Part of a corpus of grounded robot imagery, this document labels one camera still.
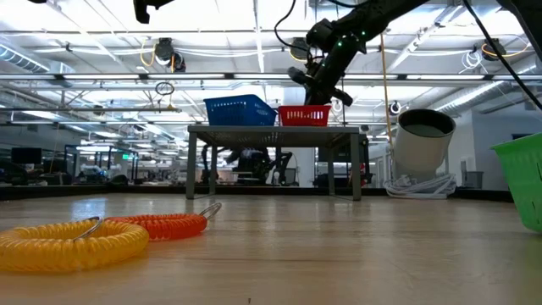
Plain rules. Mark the green plastic basket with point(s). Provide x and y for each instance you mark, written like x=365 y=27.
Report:
x=523 y=182

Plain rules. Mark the round ceiling fixture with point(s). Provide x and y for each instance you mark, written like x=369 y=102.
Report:
x=394 y=108

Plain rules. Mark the white round dome camera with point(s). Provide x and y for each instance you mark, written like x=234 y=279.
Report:
x=421 y=144

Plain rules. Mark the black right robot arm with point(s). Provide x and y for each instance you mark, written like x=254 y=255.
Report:
x=381 y=17

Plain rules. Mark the blue plastic basket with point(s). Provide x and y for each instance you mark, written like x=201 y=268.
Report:
x=239 y=111

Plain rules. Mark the black monitor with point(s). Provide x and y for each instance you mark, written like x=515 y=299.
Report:
x=26 y=155

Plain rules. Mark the grey perforated metal riser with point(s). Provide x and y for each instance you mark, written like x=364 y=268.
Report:
x=275 y=132

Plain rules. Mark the red plastic basket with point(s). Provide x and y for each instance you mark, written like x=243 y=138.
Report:
x=305 y=116

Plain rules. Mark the grey waste bin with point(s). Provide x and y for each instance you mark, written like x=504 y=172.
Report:
x=473 y=180

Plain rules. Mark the orange coil wristband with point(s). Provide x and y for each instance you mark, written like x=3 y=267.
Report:
x=169 y=226

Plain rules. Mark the black ceiling fixture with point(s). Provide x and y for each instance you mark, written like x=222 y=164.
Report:
x=178 y=62
x=493 y=50
x=164 y=48
x=298 y=48

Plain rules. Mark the black background robot station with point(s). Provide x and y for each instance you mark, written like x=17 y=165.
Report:
x=254 y=163

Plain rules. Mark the yellow coil wristband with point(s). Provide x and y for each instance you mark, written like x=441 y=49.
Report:
x=63 y=250

